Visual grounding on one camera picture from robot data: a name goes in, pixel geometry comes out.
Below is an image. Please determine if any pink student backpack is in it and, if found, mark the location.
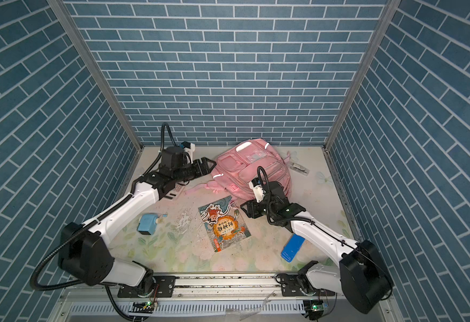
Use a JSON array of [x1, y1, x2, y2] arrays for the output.
[[185, 138, 292, 202]]

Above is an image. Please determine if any colourful illustrated book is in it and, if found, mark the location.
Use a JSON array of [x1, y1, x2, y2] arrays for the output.
[[198, 196, 251, 252]]

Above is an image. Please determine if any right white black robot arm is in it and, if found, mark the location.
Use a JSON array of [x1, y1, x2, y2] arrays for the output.
[[242, 178, 393, 314]]

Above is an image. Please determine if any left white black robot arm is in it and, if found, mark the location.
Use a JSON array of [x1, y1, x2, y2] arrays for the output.
[[58, 146, 216, 292]]

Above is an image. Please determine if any pink white calculator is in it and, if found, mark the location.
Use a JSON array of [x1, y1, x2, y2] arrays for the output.
[[169, 183, 186, 197]]

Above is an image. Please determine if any blue pencil case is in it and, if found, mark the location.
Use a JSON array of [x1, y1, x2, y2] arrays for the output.
[[280, 234, 305, 263]]

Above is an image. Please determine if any clear plastic pen box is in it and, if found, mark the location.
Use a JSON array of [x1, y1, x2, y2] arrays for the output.
[[288, 162, 309, 177]]

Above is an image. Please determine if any blue pencil sharpener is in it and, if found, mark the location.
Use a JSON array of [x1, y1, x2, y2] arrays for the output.
[[137, 213, 167, 236]]

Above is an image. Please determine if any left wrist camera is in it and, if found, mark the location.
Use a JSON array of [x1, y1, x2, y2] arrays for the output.
[[180, 142, 196, 158]]

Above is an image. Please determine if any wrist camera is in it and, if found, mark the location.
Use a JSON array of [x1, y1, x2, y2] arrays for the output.
[[180, 142, 196, 158], [249, 178, 265, 203]]

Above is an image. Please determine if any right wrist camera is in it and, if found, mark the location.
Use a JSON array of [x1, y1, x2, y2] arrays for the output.
[[249, 178, 265, 203]]

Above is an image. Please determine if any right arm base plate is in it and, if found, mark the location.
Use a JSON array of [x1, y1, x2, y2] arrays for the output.
[[275, 273, 336, 297]]

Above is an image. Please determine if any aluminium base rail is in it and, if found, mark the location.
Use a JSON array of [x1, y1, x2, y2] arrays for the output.
[[49, 271, 403, 322]]

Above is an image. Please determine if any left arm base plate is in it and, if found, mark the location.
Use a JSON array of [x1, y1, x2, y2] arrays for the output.
[[118, 276, 177, 299]]

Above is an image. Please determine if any left black corrugated cable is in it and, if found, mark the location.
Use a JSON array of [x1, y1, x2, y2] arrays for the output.
[[29, 122, 179, 322]]

